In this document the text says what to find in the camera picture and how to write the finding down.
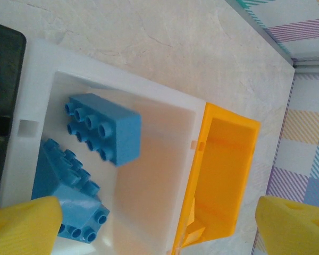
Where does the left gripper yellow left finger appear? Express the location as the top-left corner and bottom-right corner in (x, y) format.
(0, 195), (64, 255)

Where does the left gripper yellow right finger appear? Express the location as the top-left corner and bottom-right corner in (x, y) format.
(255, 195), (319, 255)

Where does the blue lego brick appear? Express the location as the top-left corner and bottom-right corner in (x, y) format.
(31, 138), (101, 202)
(57, 185), (111, 244)
(64, 92), (142, 167)

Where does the yellow plastic bin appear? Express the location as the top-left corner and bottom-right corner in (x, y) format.
(166, 102), (262, 255)

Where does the plaid fabric panel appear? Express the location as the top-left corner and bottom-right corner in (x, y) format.
(238, 0), (319, 58)
(251, 73), (319, 255)

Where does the white plastic bin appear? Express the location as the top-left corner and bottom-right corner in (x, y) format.
(0, 38), (207, 255)

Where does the black plastic bin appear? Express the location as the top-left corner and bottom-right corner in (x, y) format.
(0, 20), (27, 212)

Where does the aluminium frame post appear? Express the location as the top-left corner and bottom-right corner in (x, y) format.
(292, 55), (319, 75)

